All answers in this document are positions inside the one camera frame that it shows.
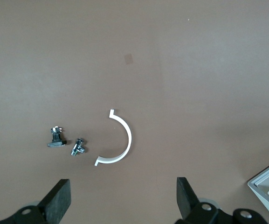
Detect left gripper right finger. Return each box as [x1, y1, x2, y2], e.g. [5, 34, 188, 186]
[175, 177, 221, 224]

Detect white semicircular bracket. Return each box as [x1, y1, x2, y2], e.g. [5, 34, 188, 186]
[94, 108, 132, 167]

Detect black switch part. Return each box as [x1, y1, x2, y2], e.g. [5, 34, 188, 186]
[47, 126, 67, 148]

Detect small metal switch part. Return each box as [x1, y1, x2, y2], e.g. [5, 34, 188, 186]
[70, 137, 87, 156]

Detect white drawer cabinet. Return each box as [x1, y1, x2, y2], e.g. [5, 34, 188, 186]
[248, 156, 269, 221]

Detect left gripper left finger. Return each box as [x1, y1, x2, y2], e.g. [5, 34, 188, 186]
[0, 178, 72, 224]

